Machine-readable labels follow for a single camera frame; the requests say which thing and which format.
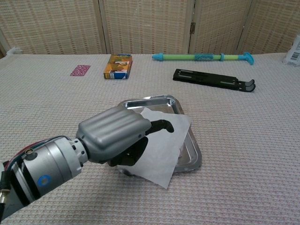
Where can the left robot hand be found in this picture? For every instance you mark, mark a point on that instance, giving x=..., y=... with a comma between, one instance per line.
x=110, y=131

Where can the white sheet of paper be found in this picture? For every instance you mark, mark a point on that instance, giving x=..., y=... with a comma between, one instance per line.
x=164, y=152

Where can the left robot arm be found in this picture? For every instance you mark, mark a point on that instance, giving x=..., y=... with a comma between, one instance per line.
x=51, y=164

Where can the silver metal tray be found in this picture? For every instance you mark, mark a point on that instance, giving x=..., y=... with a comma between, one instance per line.
x=168, y=103

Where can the orange card box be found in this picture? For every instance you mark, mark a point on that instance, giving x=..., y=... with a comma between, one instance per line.
x=118, y=66

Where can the pink patterned card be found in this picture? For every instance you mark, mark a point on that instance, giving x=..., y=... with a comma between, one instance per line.
x=80, y=70

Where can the green and blue water pump toy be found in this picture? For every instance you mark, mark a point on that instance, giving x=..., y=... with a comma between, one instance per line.
x=178, y=57

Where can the black folding laptop stand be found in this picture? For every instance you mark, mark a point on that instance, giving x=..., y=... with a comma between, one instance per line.
x=206, y=78

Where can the woven folding screen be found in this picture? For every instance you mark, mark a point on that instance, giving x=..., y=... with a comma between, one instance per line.
x=145, y=23

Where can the beige woven tablecloth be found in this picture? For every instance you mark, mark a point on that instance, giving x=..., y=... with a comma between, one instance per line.
x=234, y=140

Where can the white bottle with yellow cap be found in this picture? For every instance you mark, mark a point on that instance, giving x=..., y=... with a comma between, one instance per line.
x=294, y=56

